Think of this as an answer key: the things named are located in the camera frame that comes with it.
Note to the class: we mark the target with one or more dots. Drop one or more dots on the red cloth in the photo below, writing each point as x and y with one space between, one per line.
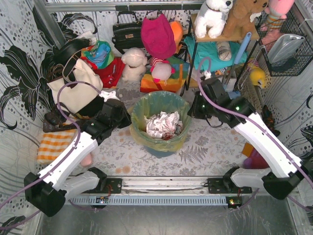
111 74

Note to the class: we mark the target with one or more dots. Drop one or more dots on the yellow plastic trash bag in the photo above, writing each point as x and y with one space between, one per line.
171 144

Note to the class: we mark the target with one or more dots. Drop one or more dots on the yellow plush duck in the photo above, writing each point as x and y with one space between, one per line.
256 74

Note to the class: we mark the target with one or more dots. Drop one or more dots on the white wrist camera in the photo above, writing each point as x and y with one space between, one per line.
108 95
207 75

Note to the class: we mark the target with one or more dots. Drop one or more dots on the rainbow striped bag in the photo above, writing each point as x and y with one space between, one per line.
173 84

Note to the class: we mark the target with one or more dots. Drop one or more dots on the silver foil pouch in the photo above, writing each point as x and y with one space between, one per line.
284 47

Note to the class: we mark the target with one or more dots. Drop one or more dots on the crumpled white paper trash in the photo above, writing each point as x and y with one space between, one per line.
164 125

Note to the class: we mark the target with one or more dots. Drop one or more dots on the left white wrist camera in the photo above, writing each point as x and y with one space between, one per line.
108 95

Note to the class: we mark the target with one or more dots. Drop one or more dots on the colourful printed bag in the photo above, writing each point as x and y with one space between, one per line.
98 56

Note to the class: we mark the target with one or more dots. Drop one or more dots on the magenta fuzzy bag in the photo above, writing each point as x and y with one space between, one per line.
158 38

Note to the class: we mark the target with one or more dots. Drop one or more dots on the brown patterned handbag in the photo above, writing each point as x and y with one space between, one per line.
55 122

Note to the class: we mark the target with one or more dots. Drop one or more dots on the black wire basket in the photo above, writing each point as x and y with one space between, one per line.
269 33

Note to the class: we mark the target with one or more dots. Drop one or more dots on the orange plush toy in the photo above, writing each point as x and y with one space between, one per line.
177 30

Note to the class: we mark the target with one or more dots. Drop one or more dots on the teal folded cloth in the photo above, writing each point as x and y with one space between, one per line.
209 49

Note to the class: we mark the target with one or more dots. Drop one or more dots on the black leather handbag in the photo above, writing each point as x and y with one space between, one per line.
127 35

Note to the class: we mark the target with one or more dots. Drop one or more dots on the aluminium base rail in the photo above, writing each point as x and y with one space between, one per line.
161 186

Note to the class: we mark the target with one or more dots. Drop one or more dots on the white plush dog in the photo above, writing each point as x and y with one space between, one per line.
212 17

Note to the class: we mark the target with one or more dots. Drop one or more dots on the purple orange sock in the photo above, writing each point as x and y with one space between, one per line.
254 160

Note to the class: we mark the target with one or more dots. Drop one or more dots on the teal plastic trash bin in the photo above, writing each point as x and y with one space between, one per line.
161 153

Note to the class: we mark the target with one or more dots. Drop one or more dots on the brown plush bear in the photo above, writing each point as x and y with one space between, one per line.
242 15

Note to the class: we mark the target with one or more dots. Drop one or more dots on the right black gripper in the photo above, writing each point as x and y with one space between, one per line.
213 86

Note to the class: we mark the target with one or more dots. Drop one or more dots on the pink glasses case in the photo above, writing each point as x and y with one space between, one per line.
87 160

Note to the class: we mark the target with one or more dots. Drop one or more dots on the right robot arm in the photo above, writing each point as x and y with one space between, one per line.
285 170

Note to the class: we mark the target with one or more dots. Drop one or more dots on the black metal shelf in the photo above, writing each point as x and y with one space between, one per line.
235 37

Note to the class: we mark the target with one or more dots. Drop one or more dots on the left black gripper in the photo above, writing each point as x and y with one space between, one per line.
120 107

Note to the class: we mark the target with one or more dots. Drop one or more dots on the cream plush sheep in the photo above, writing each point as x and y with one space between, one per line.
135 62

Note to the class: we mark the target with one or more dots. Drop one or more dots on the pink plush toy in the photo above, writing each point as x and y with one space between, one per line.
278 9

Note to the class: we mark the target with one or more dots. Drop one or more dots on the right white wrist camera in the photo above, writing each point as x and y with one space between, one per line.
207 75

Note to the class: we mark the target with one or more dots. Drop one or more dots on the pink plush pig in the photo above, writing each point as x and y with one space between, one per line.
161 70

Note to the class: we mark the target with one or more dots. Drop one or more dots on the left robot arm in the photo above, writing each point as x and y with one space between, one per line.
93 133

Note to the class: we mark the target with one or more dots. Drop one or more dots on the orange checkered cloth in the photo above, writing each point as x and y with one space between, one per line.
53 144

